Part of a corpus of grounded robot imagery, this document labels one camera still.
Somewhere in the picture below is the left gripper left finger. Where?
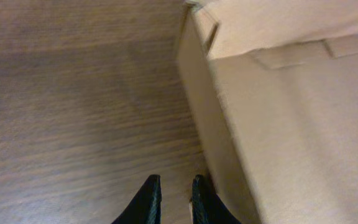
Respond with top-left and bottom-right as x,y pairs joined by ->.
112,174 -> 162,224

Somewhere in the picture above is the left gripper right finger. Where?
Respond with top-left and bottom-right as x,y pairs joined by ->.
191,175 -> 241,224

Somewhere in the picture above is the brown cardboard box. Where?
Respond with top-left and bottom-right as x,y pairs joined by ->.
177,0 -> 358,223

